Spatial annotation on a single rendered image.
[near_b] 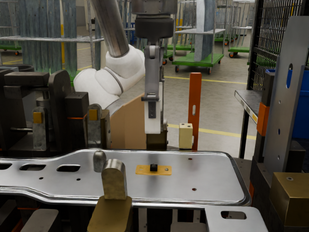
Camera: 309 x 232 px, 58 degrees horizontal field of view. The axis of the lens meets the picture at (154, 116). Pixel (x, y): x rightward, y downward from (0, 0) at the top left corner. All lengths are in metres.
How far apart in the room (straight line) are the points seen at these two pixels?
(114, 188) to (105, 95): 0.86
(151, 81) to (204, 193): 0.26
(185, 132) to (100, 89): 0.67
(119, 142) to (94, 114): 0.44
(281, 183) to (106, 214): 0.31
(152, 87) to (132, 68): 0.86
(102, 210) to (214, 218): 0.20
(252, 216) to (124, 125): 0.73
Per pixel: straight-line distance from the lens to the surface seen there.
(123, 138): 1.18
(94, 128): 0.79
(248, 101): 1.12
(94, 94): 1.30
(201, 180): 0.63
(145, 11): 0.52
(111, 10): 1.19
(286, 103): 0.61
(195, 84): 0.73
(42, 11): 5.51
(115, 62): 1.32
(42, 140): 0.83
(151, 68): 0.49
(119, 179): 0.46
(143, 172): 0.65
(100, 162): 0.65
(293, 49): 0.60
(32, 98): 3.89
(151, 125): 0.53
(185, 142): 0.74
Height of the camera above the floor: 1.34
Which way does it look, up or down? 20 degrees down
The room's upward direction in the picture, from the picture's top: straight up
